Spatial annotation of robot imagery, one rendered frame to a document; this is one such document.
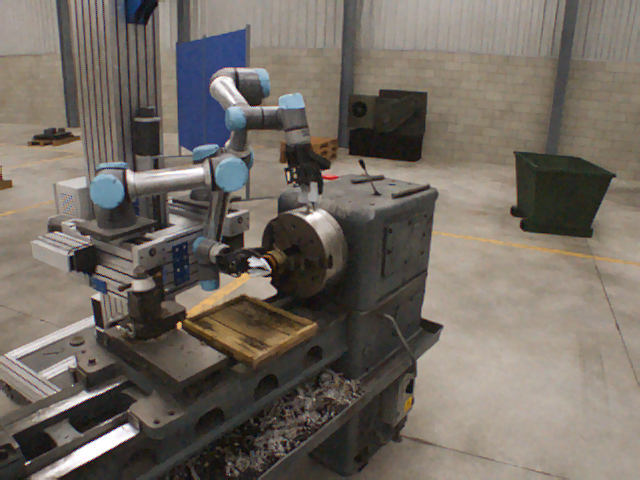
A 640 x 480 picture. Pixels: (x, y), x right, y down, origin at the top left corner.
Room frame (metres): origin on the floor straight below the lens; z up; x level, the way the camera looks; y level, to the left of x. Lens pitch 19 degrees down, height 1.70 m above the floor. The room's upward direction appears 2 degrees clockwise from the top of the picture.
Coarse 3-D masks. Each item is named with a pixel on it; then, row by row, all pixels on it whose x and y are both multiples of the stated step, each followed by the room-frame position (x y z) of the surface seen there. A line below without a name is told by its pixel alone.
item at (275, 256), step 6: (270, 252) 1.55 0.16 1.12; (276, 252) 1.55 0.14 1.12; (282, 252) 1.58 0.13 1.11; (264, 258) 1.51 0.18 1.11; (270, 258) 1.51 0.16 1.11; (276, 258) 1.52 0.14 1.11; (282, 258) 1.54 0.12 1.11; (270, 264) 1.50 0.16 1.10; (276, 264) 1.52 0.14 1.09; (282, 264) 1.53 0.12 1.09; (276, 270) 1.51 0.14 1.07; (282, 270) 1.53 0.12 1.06; (264, 276) 1.51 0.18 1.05; (270, 276) 1.50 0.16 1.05
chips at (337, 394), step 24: (312, 384) 1.59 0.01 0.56; (336, 384) 1.57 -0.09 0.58; (264, 408) 1.39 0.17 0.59; (288, 408) 1.44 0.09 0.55; (312, 408) 1.42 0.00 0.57; (336, 408) 1.42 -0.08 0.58; (240, 432) 1.31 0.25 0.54; (264, 432) 1.27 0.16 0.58; (288, 432) 1.28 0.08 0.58; (312, 432) 1.30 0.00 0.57; (192, 456) 1.18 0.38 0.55; (216, 456) 1.19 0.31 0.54; (240, 456) 1.16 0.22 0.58; (264, 456) 1.20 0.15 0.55
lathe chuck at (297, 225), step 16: (304, 208) 1.69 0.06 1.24; (288, 224) 1.64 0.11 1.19; (304, 224) 1.60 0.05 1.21; (320, 224) 1.60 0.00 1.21; (304, 240) 1.60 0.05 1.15; (320, 240) 1.55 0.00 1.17; (336, 240) 1.60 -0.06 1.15; (320, 256) 1.55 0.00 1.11; (336, 256) 1.57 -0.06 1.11; (304, 272) 1.59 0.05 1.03; (320, 272) 1.55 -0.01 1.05; (336, 272) 1.58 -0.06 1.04; (288, 288) 1.64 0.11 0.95; (304, 288) 1.59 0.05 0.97; (320, 288) 1.55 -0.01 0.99
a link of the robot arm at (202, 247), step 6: (198, 240) 1.67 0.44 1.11; (204, 240) 1.66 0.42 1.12; (210, 240) 1.65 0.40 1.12; (192, 246) 1.67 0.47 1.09; (198, 246) 1.64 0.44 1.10; (204, 246) 1.63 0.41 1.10; (210, 246) 1.61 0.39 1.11; (198, 252) 1.64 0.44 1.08; (204, 252) 1.62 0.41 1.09; (198, 258) 1.65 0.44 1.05; (204, 258) 1.62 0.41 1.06
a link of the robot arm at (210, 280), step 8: (200, 264) 1.63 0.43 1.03; (208, 264) 1.62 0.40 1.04; (200, 272) 1.64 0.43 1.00; (208, 272) 1.62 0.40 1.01; (216, 272) 1.64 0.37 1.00; (200, 280) 1.63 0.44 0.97; (208, 280) 1.62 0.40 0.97; (216, 280) 1.64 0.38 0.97; (208, 288) 1.63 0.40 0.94; (216, 288) 1.64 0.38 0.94
